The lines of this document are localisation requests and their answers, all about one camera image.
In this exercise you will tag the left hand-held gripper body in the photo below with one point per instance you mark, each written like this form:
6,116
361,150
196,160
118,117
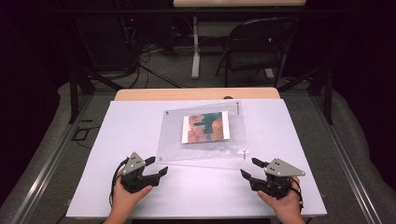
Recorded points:
134,179

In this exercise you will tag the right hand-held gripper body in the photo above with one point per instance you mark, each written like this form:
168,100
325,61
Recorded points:
275,182

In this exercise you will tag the clear acrylic frame plate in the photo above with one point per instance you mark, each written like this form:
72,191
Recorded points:
174,146
218,164

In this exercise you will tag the colourful painting card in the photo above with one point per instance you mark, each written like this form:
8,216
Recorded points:
205,127

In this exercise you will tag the person's left hand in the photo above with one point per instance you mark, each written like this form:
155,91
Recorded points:
126,199

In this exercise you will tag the person's right hand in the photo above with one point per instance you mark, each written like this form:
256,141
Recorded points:
285,203

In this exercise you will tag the wooden table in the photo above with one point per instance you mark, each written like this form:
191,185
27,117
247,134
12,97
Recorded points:
193,93

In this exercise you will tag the black metal stand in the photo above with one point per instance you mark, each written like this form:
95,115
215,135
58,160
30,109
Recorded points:
327,93
74,93

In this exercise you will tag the black folding chair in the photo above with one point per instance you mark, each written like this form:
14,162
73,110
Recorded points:
249,60

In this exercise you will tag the beige desk with white legs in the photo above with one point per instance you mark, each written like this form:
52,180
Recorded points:
195,56

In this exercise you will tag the black computer tower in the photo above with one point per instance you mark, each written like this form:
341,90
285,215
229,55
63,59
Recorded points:
115,40

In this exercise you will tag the aluminium floor rail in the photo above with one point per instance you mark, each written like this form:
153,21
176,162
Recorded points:
345,161
46,171

